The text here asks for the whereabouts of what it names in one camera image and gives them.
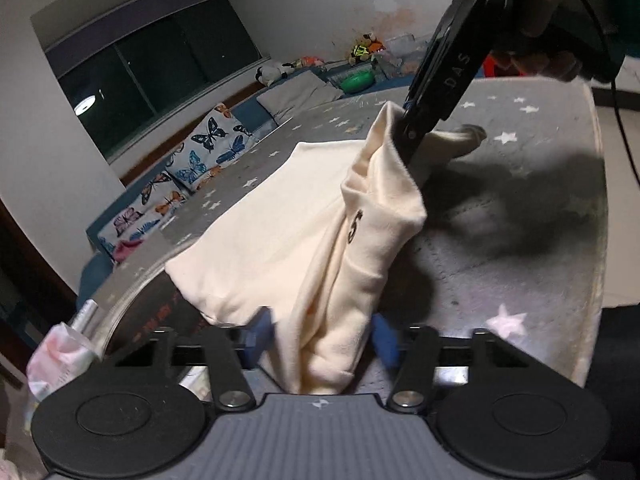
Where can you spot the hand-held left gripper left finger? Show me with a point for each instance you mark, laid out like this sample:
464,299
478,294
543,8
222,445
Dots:
257,335

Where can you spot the pastel tissue pack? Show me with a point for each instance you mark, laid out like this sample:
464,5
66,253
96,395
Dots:
60,355

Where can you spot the orange plush toy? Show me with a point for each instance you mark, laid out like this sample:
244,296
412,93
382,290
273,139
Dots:
310,62

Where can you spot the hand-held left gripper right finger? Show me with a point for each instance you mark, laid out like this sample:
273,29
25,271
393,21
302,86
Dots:
386,342

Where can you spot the blue corner sofa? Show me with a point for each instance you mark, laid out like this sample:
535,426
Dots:
250,110

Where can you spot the dark window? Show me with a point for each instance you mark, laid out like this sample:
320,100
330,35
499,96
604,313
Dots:
150,70

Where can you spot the red plastic stool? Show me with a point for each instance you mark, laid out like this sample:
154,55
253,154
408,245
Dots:
489,67

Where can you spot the grey pillow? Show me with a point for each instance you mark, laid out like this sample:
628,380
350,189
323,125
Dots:
300,92

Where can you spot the clear plastic storage box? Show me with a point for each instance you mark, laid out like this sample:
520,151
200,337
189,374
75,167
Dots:
400,57

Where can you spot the butterfly-print pillow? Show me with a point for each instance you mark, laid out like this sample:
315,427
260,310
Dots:
210,145
145,210

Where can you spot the person's right hand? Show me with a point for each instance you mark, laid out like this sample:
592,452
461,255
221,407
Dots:
545,2

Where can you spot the yellow black toy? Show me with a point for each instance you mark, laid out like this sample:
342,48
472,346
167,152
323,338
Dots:
365,50

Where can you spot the grey star-print table cover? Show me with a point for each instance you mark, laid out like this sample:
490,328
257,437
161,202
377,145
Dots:
500,200

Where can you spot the black round induction cooktop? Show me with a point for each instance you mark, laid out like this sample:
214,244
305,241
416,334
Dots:
160,310

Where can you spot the cream sweatshirt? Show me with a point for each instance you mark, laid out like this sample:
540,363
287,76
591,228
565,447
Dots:
280,225

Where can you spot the green round toy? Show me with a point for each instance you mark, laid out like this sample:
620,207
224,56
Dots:
357,82

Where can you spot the pink cloth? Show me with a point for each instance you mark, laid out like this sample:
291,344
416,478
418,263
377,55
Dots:
127,250

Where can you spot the black and white plush toy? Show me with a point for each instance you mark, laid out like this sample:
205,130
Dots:
270,74

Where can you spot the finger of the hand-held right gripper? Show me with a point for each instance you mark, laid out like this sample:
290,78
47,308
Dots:
415,140

